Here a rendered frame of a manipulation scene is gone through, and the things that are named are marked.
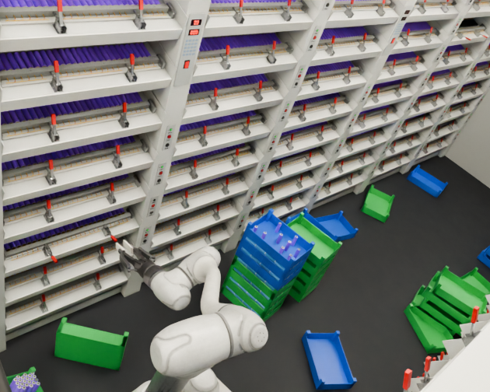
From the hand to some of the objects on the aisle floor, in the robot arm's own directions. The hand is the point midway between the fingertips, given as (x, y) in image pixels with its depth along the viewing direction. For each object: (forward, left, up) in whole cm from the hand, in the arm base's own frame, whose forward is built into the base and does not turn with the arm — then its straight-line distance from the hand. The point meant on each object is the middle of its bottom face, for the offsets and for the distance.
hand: (124, 247), depth 212 cm
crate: (-102, -53, -61) cm, 130 cm away
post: (+13, -25, -60) cm, 66 cm away
